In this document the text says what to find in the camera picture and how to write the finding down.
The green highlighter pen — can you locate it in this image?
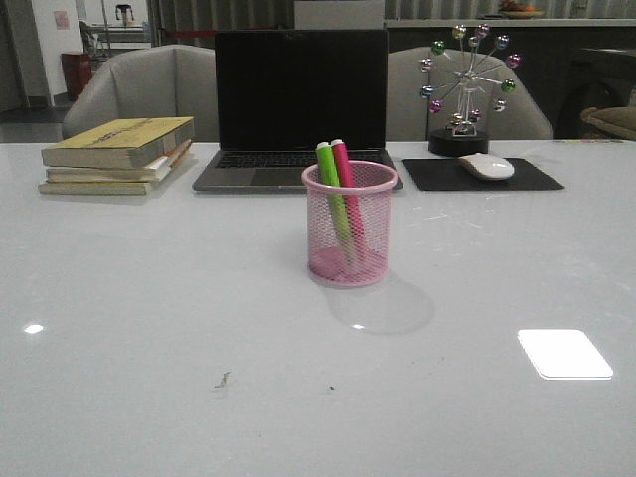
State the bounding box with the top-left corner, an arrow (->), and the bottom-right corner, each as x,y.
315,141 -> 358,264

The pink highlighter pen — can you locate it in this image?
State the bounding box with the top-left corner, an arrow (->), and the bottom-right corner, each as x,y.
330,138 -> 372,259

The pink mesh pen holder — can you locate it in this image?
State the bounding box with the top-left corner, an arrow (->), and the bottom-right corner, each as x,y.
301,161 -> 398,287

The black mouse pad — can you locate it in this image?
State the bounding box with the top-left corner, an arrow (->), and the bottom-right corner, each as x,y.
402,158 -> 563,192

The grey open laptop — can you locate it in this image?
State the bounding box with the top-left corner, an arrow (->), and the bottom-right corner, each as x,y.
193,29 -> 393,194

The middle cream book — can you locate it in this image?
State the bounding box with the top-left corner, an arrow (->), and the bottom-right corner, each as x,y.
46,140 -> 192,182

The right grey armchair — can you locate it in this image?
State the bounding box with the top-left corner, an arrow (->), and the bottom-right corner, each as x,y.
386,47 -> 553,141

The grey armchair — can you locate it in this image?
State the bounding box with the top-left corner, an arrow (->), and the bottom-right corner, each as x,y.
386,47 -> 553,141
62,45 -> 220,142

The white computer mouse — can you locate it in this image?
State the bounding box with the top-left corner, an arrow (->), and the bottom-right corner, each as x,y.
458,153 -> 515,181

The left grey armchair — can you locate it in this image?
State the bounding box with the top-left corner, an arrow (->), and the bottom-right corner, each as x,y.
62,45 -> 220,142

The ferris wheel desk ornament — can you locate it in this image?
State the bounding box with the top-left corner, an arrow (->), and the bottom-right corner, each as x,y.
419,23 -> 516,157

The top yellow book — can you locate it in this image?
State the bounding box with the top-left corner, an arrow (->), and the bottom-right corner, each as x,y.
41,116 -> 195,169

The yellow book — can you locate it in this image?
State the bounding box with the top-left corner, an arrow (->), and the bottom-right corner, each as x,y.
41,116 -> 195,169
38,151 -> 189,195

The bottom yellow book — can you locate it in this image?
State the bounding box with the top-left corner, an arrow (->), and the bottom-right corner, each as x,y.
38,151 -> 189,195

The red bin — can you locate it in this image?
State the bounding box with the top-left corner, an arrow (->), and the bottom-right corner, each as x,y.
61,52 -> 92,101

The fruit bowl on counter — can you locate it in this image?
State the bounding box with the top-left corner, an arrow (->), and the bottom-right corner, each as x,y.
499,0 -> 545,20

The beige cushion at right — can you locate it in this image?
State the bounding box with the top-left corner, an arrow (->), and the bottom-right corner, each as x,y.
580,106 -> 636,141

